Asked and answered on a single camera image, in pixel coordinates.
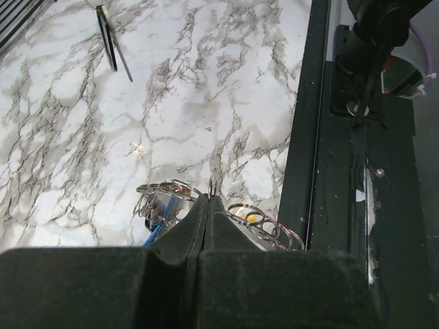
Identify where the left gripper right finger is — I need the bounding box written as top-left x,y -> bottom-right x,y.
198,197 -> 381,328

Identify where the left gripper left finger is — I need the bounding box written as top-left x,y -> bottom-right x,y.
1,195 -> 209,328

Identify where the metal disc with keyrings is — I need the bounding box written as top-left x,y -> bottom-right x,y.
132,179 -> 305,252

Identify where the key with black tag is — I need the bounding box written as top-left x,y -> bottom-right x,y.
95,3 -> 133,82

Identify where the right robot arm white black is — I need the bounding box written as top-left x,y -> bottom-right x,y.
336,1 -> 430,76

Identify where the yellow key tag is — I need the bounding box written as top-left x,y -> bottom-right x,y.
241,213 -> 258,223

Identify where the blue key tag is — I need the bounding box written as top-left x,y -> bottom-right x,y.
143,197 -> 178,247

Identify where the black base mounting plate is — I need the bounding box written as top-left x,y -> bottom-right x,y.
279,1 -> 438,328

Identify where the black wire shelf rack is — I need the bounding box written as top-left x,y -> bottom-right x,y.
1,0 -> 56,56

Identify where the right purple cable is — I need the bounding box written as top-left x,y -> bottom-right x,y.
410,22 -> 438,100

